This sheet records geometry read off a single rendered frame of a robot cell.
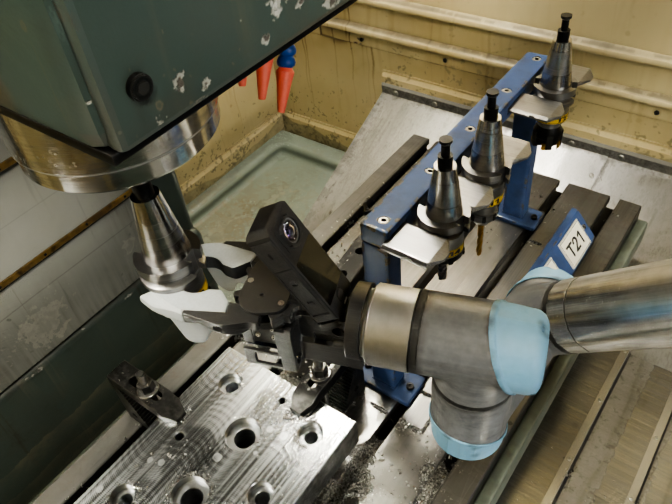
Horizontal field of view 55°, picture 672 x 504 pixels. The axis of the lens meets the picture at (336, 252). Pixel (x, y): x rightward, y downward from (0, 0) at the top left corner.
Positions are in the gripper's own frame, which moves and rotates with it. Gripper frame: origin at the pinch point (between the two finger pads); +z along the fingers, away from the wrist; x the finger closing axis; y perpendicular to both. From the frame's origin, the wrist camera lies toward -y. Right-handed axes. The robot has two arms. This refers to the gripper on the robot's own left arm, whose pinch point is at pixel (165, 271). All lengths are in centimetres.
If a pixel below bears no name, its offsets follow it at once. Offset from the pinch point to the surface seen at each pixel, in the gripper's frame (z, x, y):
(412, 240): -20.3, 18.0, 8.5
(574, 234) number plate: -42, 53, 35
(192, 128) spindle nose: -8.6, -2.0, -18.5
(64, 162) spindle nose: -2.2, -8.0, -19.0
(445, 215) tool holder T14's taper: -23.6, 20.7, 6.5
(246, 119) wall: 47, 109, 57
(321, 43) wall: 25, 117, 36
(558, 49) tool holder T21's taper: -34, 52, 1
